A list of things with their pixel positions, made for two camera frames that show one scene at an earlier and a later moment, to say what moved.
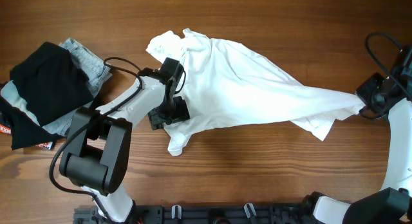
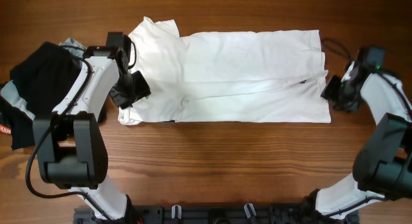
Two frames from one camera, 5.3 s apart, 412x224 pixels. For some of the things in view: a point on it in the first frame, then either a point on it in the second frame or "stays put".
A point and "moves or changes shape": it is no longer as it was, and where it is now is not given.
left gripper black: [181, 114] → [143, 90]
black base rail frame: [213, 214] stays put
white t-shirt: [228, 88] moves or changes shape
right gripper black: [364, 90] → [331, 91]
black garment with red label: [24, 131] stays put
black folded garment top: [51, 82] stays put
